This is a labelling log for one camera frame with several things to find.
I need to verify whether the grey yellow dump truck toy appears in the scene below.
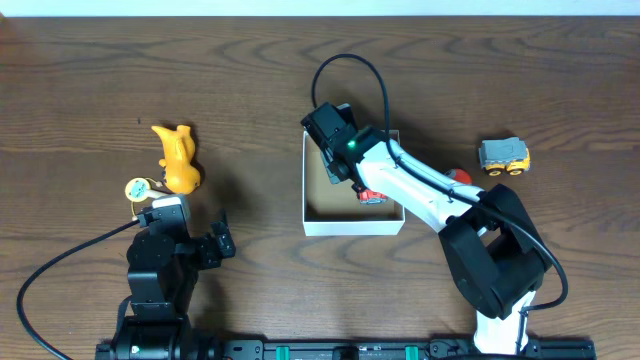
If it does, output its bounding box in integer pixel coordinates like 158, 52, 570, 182
478, 137, 531, 177

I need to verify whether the red ball toy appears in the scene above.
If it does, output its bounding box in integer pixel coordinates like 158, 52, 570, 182
445, 168, 472, 185

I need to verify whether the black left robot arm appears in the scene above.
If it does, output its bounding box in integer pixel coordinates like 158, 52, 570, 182
95, 205, 236, 360

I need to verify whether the orange rubber animal toy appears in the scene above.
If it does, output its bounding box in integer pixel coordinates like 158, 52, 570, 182
151, 125, 201, 195

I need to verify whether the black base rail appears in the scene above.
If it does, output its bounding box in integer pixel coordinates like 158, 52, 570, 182
222, 338, 597, 360

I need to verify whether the red fire truck toy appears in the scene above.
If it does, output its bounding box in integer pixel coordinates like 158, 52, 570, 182
356, 188, 388, 205

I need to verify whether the white cardboard box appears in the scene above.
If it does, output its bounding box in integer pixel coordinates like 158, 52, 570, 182
301, 132, 406, 237

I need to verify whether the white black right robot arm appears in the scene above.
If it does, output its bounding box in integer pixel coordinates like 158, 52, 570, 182
313, 125, 557, 355

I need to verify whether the yellow round rattle toy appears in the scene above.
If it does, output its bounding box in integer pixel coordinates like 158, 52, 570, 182
124, 177, 168, 219

